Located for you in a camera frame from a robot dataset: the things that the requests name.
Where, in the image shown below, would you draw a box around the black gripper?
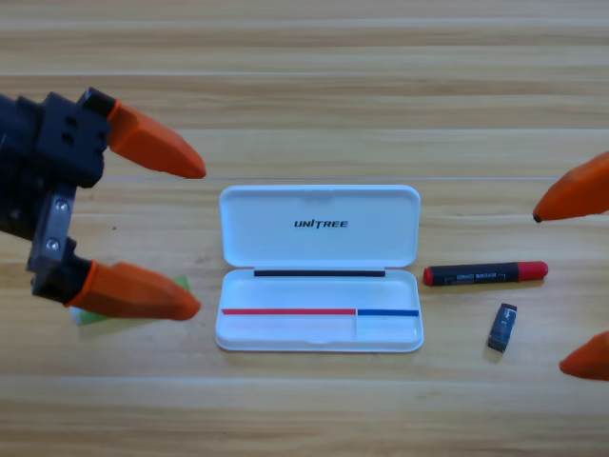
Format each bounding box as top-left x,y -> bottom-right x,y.
0,87 -> 207,306

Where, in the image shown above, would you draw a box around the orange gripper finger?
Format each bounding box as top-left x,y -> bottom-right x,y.
559,329 -> 609,383
65,259 -> 203,322
532,150 -> 609,225

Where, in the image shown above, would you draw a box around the red and black marker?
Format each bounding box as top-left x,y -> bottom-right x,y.
422,260 -> 550,288

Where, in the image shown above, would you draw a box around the white Unitree pencil case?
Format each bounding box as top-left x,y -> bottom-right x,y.
214,184 -> 424,353

